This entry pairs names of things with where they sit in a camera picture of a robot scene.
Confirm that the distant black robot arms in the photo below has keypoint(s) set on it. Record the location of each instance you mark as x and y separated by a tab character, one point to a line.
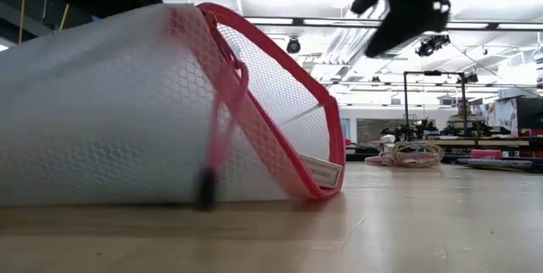
407	131

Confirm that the dark wall board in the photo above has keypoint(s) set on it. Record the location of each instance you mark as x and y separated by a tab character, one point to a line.
373	131

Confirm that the person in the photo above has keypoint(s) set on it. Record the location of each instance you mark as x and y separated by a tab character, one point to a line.
462	120

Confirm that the wooden workbench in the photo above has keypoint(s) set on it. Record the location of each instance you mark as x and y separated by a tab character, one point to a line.
500	142

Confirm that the black dome camera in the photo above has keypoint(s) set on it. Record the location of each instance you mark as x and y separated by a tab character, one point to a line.
293	46

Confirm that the small red box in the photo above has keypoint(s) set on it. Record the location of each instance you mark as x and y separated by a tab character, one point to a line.
487	154

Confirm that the black station frame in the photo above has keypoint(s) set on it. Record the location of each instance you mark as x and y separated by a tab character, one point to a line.
406	95

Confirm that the black overhead crossbar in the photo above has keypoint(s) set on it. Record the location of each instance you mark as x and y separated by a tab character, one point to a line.
318	22

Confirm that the white mesh pouch red trim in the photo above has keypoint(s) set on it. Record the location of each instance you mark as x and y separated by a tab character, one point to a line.
106	116

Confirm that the purple flat pack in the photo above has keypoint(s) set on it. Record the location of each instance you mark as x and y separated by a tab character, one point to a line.
496	164

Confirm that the black ceiling light cluster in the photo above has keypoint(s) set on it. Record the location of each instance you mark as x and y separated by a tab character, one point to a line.
432	45

